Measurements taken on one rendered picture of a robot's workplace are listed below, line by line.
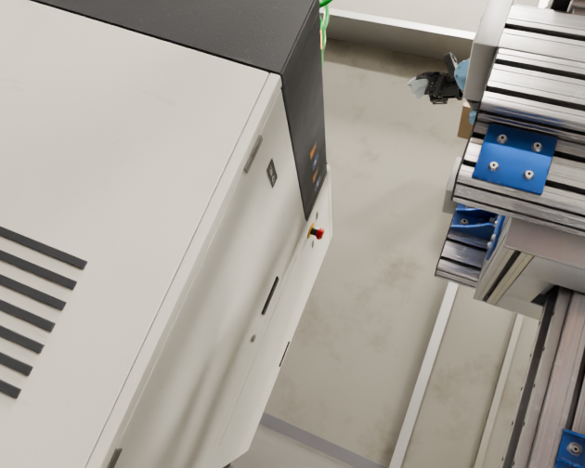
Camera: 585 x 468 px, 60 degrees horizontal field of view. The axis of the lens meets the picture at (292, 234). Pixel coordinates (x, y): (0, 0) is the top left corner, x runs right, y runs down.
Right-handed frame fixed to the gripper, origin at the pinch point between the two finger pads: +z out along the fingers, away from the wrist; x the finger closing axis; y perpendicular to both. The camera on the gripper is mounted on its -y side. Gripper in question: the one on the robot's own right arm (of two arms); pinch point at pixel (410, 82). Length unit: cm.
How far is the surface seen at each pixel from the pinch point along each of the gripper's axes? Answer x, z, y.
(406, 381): 186, 67, 109
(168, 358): -91, -37, 99
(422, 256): 191, 82, 22
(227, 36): -96, -32, 50
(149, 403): -92, -36, 105
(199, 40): -99, -28, 52
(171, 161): -99, -32, 72
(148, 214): -100, -33, 81
